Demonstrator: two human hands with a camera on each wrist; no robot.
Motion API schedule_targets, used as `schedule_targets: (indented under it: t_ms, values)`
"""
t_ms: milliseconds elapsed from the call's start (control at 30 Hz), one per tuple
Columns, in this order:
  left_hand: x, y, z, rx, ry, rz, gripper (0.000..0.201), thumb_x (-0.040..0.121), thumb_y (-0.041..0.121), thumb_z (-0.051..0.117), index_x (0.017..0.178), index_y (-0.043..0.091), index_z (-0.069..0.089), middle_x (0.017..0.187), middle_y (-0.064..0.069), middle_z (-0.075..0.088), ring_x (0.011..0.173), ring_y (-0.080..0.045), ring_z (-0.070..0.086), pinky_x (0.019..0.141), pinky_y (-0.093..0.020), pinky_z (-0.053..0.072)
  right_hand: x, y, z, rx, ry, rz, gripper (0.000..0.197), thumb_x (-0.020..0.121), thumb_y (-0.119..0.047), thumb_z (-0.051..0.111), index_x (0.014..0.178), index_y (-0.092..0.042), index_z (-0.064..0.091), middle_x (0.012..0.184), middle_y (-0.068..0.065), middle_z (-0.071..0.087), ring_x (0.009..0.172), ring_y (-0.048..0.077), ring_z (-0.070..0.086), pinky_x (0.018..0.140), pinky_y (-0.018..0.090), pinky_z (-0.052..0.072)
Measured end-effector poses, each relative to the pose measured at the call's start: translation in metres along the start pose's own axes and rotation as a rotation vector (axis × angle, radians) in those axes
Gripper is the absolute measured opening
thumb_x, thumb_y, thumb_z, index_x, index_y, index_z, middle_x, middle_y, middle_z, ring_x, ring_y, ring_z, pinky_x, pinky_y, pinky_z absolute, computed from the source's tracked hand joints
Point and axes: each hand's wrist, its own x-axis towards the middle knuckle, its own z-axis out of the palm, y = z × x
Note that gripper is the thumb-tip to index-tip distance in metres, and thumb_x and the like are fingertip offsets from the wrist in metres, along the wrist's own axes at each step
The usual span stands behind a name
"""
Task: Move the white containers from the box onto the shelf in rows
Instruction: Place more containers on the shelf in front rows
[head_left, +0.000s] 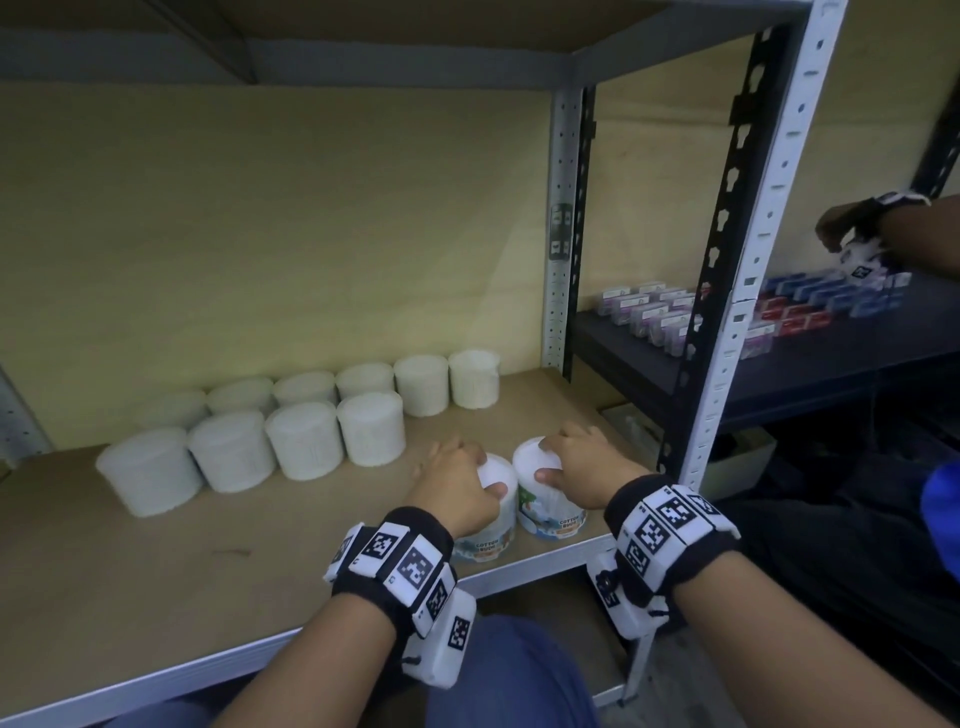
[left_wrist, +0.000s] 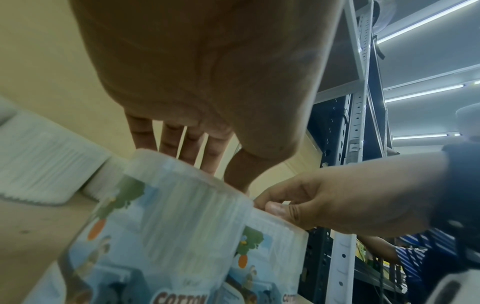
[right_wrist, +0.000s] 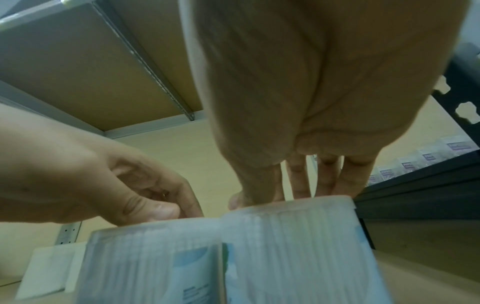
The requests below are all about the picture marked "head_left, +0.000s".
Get another person's forearm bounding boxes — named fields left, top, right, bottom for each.
left=873, top=196, right=960, bottom=283

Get bright blue fabric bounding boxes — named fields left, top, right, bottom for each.
left=920, top=461, right=960, bottom=585

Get row of white jars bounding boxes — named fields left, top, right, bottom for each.
left=95, top=348, right=502, bottom=519

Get row of red packets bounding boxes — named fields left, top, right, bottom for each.
left=738, top=293, right=835, bottom=361

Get person's left hand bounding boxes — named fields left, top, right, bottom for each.
left=403, top=434, right=510, bottom=541

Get row of purple labelled packets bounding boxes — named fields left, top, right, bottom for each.
left=597, top=281, right=710, bottom=360

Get grey metal shelf wooden boards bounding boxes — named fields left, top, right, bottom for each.
left=0, top=0, right=853, bottom=728

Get person's right hand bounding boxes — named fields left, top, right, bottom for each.
left=533, top=422, right=652, bottom=513

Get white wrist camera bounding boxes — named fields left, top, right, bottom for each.
left=401, top=584, right=478, bottom=690
left=586, top=551, right=670, bottom=640

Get white jar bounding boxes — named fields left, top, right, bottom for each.
left=512, top=437, right=589, bottom=541
left=449, top=452, right=520, bottom=565

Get person's left forearm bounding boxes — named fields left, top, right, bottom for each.
left=213, top=596, right=399, bottom=728

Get black wristband with marker tags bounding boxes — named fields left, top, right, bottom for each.
left=323, top=506, right=459, bottom=639
left=603, top=473, right=744, bottom=601

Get white storage box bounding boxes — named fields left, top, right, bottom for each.
left=599, top=403, right=778, bottom=502

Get row of blue packets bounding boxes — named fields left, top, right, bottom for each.
left=763, top=266, right=915, bottom=320

